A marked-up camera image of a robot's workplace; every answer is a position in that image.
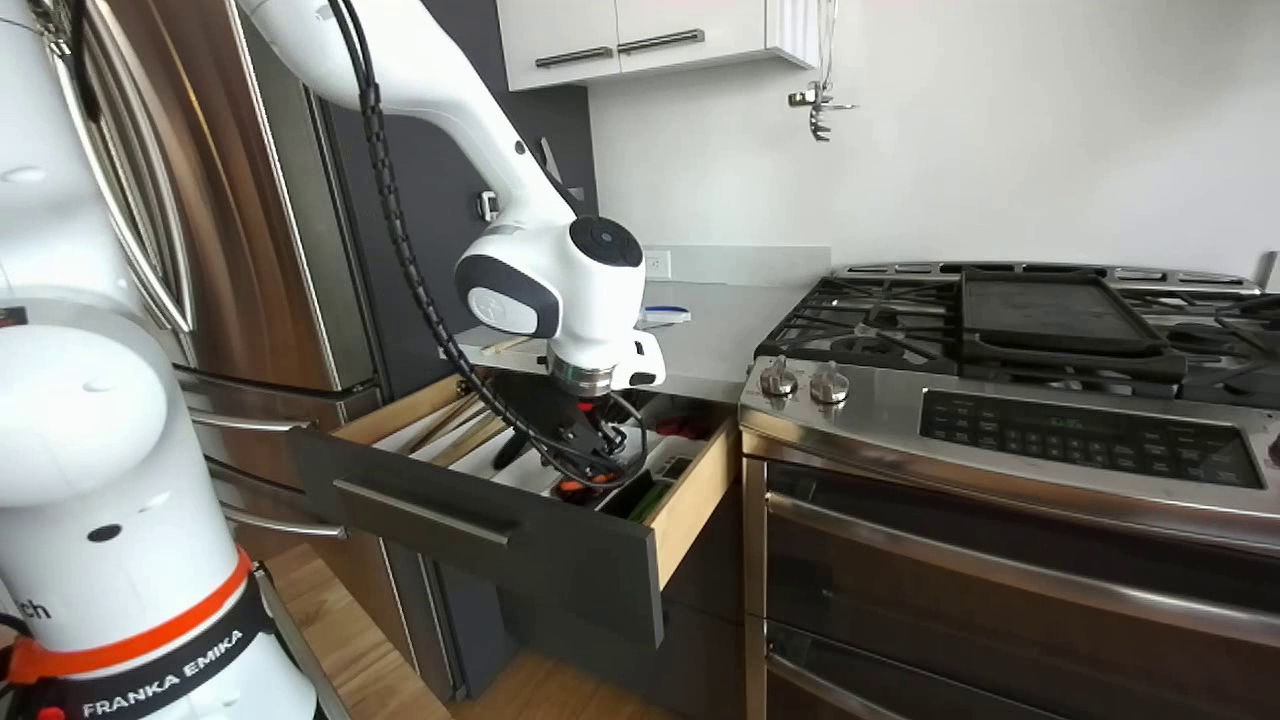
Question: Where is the stainless steel fridge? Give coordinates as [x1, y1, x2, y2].
[32, 0, 462, 703]

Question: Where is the dark gray lower cabinet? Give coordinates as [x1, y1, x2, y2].
[497, 497, 750, 720]

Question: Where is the white upper cabinet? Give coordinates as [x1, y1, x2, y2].
[492, 0, 822, 96]

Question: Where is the blue white small object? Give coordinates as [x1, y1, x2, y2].
[634, 300, 699, 334]

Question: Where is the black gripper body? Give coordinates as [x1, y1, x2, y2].
[537, 376, 648, 453]

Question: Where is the black stove griddle plate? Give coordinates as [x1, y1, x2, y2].
[957, 267, 1167, 361]

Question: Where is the white cutlery organizer tray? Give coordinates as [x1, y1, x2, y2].
[484, 384, 723, 529]

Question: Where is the gray wooden kitchen drawer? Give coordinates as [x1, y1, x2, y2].
[288, 369, 743, 654]

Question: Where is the pale wooden spoon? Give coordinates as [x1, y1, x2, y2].
[395, 396, 499, 463]

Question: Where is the stainless steel gas stove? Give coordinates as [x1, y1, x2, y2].
[735, 249, 1280, 720]

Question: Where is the dark gray cabinet panel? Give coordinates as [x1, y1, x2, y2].
[312, 0, 598, 406]

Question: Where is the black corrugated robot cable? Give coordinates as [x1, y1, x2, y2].
[319, 0, 632, 486]

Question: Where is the hanging metal hook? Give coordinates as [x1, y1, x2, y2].
[782, 75, 860, 149]

